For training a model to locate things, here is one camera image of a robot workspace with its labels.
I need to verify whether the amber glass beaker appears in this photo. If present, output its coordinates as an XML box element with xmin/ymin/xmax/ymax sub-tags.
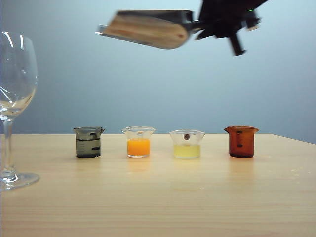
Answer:
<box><xmin>224</xmin><ymin>125</ymin><xmax>260</xmax><ymax>159</ymax></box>

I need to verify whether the clear wine glass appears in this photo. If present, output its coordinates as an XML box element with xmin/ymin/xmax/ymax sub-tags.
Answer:
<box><xmin>0</xmin><ymin>31</ymin><xmax>40</xmax><ymax>192</ymax></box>

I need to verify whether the grey smoked glass beaker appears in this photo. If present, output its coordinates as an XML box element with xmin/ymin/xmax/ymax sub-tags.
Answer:
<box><xmin>73</xmin><ymin>126</ymin><xmax>106</xmax><ymax>159</ymax></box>

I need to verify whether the clear beaker with orange juice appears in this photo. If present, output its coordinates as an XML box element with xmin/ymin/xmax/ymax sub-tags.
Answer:
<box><xmin>121</xmin><ymin>126</ymin><xmax>157</xmax><ymax>159</ymax></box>

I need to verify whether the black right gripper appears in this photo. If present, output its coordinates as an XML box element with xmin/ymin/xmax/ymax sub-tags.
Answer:
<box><xmin>196</xmin><ymin>0</ymin><xmax>260</xmax><ymax>57</ymax></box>

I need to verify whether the stainless steel ice scoop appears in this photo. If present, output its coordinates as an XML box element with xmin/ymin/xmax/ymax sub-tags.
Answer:
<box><xmin>94</xmin><ymin>9</ymin><xmax>262</xmax><ymax>50</ymax></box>

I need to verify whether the clear beaker with yellow liquid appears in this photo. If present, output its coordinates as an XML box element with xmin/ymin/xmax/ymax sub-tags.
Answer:
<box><xmin>168</xmin><ymin>129</ymin><xmax>206</xmax><ymax>160</ymax></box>

